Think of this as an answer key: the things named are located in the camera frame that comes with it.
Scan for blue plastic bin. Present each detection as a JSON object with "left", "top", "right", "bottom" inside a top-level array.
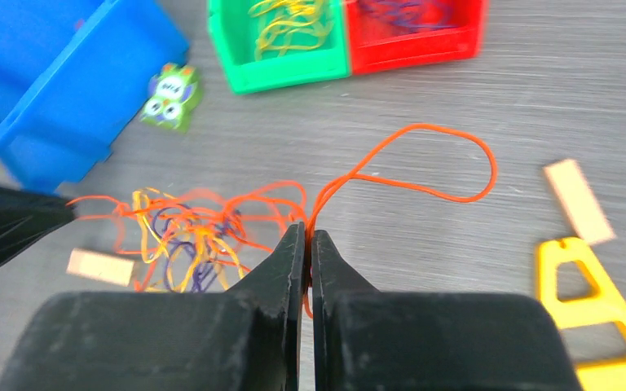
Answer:
[{"left": 0, "top": 1, "right": 188, "bottom": 193}]

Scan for green owl tile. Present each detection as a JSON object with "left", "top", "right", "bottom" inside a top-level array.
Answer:
[{"left": 139, "top": 63, "right": 202, "bottom": 133}]

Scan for coloured strings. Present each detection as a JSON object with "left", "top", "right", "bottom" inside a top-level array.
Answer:
[{"left": 67, "top": 180, "right": 309, "bottom": 295}]

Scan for green plastic bin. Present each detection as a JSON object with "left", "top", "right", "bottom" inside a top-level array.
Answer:
[{"left": 207, "top": 1, "right": 351, "bottom": 94}]

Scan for purple string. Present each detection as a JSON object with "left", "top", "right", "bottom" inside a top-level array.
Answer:
[{"left": 355, "top": 0, "right": 455, "bottom": 31}]

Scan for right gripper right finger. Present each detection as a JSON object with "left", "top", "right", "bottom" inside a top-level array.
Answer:
[{"left": 311, "top": 230, "right": 581, "bottom": 390}]

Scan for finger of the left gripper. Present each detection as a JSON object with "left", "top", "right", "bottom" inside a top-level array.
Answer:
[{"left": 0, "top": 187, "right": 76, "bottom": 266}]

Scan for red plastic bin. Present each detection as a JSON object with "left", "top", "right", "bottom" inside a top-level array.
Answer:
[{"left": 342, "top": 0, "right": 489, "bottom": 76}]

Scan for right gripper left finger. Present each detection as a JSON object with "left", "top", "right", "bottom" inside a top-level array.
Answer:
[{"left": 0, "top": 223, "right": 305, "bottom": 390}]

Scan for wooden block centre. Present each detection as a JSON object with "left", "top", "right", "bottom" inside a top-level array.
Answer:
[{"left": 66, "top": 248, "right": 136, "bottom": 287}]

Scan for wooden block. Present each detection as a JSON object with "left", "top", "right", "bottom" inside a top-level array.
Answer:
[
  {"left": 66, "top": 248, "right": 136, "bottom": 287},
  {"left": 543, "top": 159, "right": 616, "bottom": 246}
]

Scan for yellow orange string bundle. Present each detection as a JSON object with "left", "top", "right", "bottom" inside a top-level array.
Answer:
[{"left": 248, "top": 0, "right": 336, "bottom": 61}]

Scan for wooden block right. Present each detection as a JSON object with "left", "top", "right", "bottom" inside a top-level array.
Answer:
[{"left": 543, "top": 159, "right": 616, "bottom": 246}]

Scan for yellow triangle toy right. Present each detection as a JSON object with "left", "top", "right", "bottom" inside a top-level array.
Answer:
[{"left": 535, "top": 237, "right": 626, "bottom": 390}]

